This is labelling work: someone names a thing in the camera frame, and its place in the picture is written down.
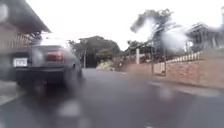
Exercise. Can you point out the grey paved sidewalk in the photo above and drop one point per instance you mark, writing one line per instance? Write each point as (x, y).
(6, 90)

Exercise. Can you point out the yellow-green bush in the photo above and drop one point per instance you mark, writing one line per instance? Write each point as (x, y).
(105, 65)

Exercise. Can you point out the pole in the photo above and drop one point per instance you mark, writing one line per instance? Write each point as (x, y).
(84, 59)

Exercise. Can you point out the tall tree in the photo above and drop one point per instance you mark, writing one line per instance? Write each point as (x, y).
(153, 20)

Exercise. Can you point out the grey asphalt road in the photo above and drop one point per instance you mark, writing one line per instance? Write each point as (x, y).
(126, 100)

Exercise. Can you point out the red brick wall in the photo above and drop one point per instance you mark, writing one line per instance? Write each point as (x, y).
(186, 71)

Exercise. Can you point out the dark car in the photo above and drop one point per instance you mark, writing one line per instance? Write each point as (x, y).
(50, 60)

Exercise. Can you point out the group of trees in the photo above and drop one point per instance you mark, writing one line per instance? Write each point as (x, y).
(96, 48)

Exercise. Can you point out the grey building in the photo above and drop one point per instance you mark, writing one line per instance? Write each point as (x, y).
(203, 35)

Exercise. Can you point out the house with white pillar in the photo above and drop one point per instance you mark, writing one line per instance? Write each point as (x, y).
(140, 53)

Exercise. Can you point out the white railing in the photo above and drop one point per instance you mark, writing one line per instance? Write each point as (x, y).
(183, 57)

